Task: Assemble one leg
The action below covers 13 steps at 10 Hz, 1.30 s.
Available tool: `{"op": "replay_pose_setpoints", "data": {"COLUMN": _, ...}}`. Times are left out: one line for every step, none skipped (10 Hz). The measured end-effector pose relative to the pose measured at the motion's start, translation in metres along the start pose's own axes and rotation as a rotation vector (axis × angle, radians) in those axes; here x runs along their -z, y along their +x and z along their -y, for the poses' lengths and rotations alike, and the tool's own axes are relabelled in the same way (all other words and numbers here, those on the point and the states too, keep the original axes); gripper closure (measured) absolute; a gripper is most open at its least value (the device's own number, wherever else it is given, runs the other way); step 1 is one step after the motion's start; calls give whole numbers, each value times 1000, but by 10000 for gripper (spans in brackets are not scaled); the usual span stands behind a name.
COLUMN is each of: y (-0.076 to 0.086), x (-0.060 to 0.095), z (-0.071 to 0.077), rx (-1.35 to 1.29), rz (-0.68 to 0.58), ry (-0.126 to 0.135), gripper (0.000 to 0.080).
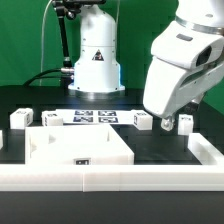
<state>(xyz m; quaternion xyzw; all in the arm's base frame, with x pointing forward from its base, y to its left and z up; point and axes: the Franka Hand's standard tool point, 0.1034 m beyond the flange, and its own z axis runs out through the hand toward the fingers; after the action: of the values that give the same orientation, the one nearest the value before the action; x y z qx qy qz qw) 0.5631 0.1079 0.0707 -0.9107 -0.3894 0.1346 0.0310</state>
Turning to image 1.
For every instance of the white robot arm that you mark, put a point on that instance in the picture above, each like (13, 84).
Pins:
(97, 71)

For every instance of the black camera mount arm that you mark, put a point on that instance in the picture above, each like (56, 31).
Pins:
(69, 9)

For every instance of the white U-shaped obstacle fence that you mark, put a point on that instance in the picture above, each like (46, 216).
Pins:
(207, 175)

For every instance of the fiducial tag sheet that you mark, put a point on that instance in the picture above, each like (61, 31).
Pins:
(78, 116)

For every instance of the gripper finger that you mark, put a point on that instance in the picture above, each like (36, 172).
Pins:
(168, 123)

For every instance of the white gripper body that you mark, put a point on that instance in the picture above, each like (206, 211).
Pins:
(185, 65)

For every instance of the white square tabletop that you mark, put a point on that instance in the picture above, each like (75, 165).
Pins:
(76, 145)

